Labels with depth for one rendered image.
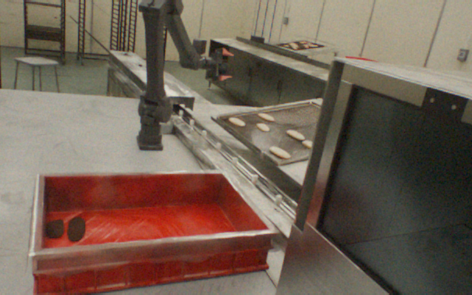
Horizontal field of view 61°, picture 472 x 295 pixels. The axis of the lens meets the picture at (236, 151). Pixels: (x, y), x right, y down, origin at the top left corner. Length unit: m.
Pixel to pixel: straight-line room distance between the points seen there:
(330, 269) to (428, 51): 4.92
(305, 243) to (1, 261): 0.58
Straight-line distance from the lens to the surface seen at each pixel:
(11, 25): 8.34
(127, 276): 0.80
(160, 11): 1.34
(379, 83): 0.56
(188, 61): 1.67
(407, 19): 5.76
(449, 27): 5.37
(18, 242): 0.97
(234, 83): 5.79
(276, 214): 1.06
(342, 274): 0.64
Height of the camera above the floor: 1.35
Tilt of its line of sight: 20 degrees down
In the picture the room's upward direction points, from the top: 10 degrees clockwise
